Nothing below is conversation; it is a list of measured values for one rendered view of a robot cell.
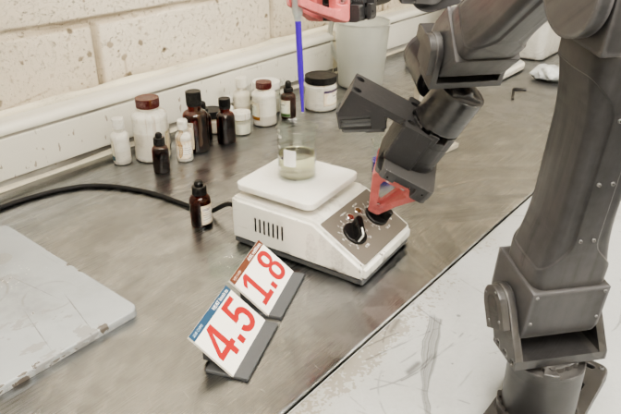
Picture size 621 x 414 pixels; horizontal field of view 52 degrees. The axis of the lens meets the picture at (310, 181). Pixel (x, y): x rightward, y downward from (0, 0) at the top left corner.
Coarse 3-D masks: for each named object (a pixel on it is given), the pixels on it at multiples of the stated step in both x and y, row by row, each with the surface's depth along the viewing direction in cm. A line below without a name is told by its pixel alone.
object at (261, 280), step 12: (264, 252) 77; (252, 264) 74; (264, 264) 76; (276, 264) 77; (240, 276) 72; (252, 276) 73; (264, 276) 74; (276, 276) 76; (252, 288) 72; (264, 288) 73; (276, 288) 74; (264, 300) 72
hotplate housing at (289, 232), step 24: (240, 192) 83; (360, 192) 84; (240, 216) 83; (264, 216) 80; (288, 216) 78; (312, 216) 77; (240, 240) 85; (264, 240) 82; (288, 240) 79; (312, 240) 77; (336, 240) 76; (312, 264) 79; (336, 264) 76; (360, 264) 75
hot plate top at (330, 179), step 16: (256, 176) 84; (272, 176) 84; (320, 176) 84; (336, 176) 84; (352, 176) 84; (256, 192) 80; (272, 192) 79; (288, 192) 79; (304, 192) 79; (320, 192) 79; (336, 192) 81; (304, 208) 77
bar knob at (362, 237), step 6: (360, 216) 78; (354, 222) 78; (360, 222) 77; (348, 228) 78; (354, 228) 77; (360, 228) 76; (348, 234) 77; (354, 234) 77; (360, 234) 76; (366, 234) 78; (354, 240) 76; (360, 240) 76
